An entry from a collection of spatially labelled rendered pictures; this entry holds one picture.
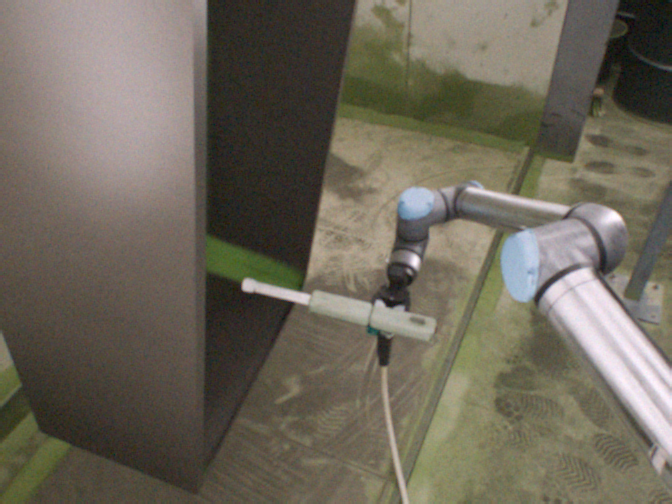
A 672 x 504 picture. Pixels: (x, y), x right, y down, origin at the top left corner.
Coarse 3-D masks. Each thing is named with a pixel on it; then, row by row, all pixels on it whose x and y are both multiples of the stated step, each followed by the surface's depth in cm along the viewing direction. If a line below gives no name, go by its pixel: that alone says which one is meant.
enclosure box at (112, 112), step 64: (0, 0) 56; (64, 0) 54; (128, 0) 52; (192, 0) 50; (256, 0) 114; (320, 0) 110; (0, 64) 61; (64, 64) 59; (128, 64) 56; (192, 64) 54; (256, 64) 123; (320, 64) 118; (0, 128) 68; (64, 128) 65; (128, 128) 62; (192, 128) 59; (256, 128) 133; (320, 128) 128; (0, 192) 75; (64, 192) 72; (128, 192) 68; (192, 192) 65; (256, 192) 146; (320, 192) 137; (0, 256) 85; (64, 256) 80; (128, 256) 76; (192, 256) 72; (256, 256) 162; (0, 320) 98; (64, 320) 92; (128, 320) 86; (192, 320) 81; (256, 320) 153; (64, 384) 107; (128, 384) 99; (192, 384) 93; (128, 448) 117; (192, 448) 108
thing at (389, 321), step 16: (256, 288) 151; (272, 288) 150; (320, 304) 146; (336, 304) 145; (352, 304) 145; (368, 304) 145; (352, 320) 145; (368, 320) 144; (384, 320) 142; (400, 320) 142; (416, 320) 141; (432, 320) 142; (384, 336) 147; (416, 336) 142; (432, 336) 141; (384, 352) 152
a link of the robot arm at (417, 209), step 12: (408, 192) 157; (420, 192) 157; (432, 192) 159; (408, 204) 154; (420, 204) 154; (432, 204) 155; (444, 204) 157; (408, 216) 155; (420, 216) 154; (432, 216) 157; (444, 216) 158; (396, 228) 163; (408, 228) 158; (420, 228) 158; (408, 240) 161; (420, 240) 161
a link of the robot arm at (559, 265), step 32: (576, 224) 104; (512, 256) 104; (544, 256) 100; (576, 256) 99; (512, 288) 106; (544, 288) 99; (576, 288) 96; (608, 288) 96; (576, 320) 94; (608, 320) 92; (576, 352) 95; (608, 352) 90; (640, 352) 88; (608, 384) 89; (640, 384) 86; (640, 416) 85; (640, 448) 87
